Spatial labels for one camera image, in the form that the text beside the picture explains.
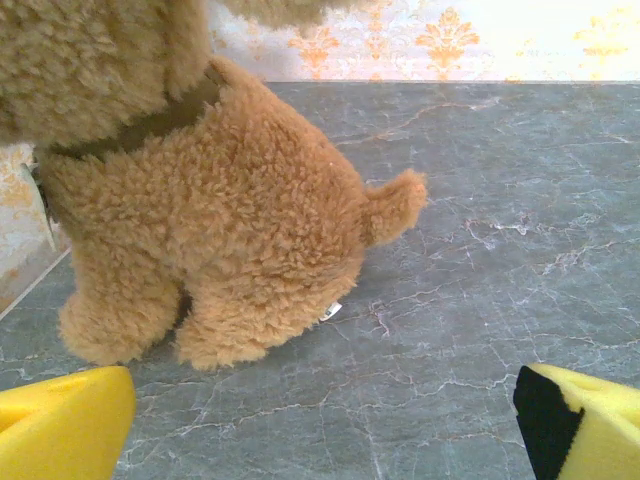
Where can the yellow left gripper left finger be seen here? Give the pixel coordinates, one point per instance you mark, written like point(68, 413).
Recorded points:
point(60, 425)

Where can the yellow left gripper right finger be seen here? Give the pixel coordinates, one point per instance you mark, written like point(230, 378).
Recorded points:
point(600, 425)

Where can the brown plush dog toy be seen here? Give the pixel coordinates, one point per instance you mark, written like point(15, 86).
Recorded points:
point(225, 200)

